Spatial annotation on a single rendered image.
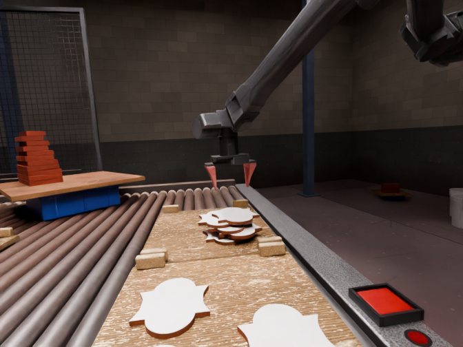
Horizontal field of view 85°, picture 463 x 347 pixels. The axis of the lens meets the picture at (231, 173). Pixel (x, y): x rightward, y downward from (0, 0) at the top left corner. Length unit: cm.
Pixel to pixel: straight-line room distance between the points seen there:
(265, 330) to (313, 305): 10
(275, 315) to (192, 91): 536
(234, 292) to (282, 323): 11
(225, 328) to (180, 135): 518
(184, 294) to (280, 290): 17
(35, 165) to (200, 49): 488
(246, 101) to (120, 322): 49
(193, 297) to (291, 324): 16
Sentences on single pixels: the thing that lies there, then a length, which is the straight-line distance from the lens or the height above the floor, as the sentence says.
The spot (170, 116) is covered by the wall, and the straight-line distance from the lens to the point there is 550.
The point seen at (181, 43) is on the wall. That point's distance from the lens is 585.
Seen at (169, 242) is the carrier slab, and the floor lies 94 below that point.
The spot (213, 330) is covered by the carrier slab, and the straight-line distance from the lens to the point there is 42.
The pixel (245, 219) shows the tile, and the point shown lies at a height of 99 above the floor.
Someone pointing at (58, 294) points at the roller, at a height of 92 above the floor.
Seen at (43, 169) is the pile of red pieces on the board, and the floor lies 111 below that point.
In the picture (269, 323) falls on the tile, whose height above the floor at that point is 95.
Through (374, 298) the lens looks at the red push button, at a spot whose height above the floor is 93.
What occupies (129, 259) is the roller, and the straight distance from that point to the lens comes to 71.
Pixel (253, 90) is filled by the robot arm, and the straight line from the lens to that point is 61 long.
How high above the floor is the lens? 120
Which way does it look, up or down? 8 degrees down
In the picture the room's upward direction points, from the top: 3 degrees counter-clockwise
